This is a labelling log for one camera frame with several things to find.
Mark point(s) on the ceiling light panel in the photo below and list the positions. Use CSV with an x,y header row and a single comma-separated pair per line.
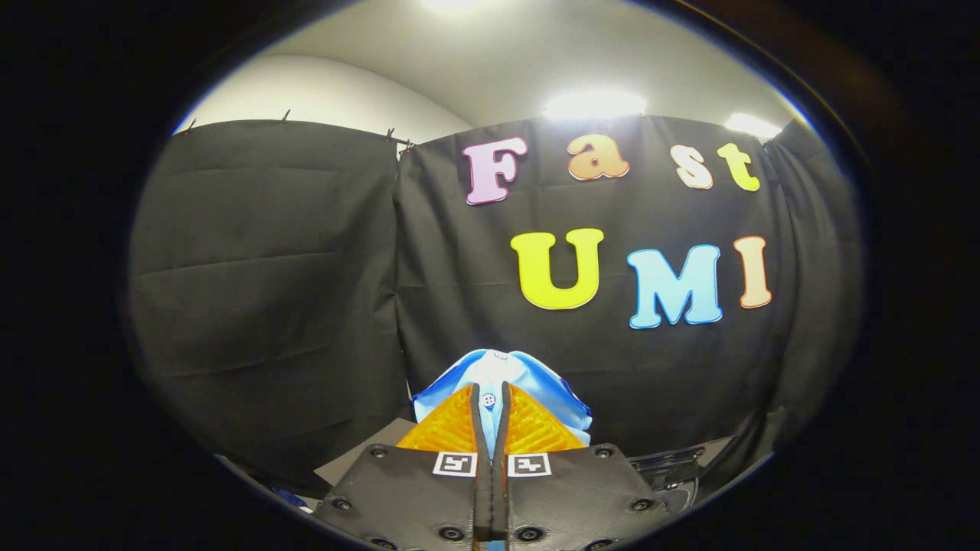
x,y
754,125
593,105

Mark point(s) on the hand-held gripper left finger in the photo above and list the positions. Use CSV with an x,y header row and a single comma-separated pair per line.
x,y
406,497

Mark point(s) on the large ceiling light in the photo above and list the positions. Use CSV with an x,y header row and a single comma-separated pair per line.
x,y
452,4

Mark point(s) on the light blue polo shirt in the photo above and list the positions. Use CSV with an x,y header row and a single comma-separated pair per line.
x,y
528,375

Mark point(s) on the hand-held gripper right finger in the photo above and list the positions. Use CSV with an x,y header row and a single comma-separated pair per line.
x,y
582,497

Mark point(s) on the grey cabinet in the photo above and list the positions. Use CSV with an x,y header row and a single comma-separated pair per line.
x,y
360,459

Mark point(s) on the grey washing machine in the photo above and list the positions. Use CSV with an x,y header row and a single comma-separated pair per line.
x,y
674,467

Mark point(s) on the black backdrop cloth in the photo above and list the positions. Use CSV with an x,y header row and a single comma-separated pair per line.
x,y
291,306

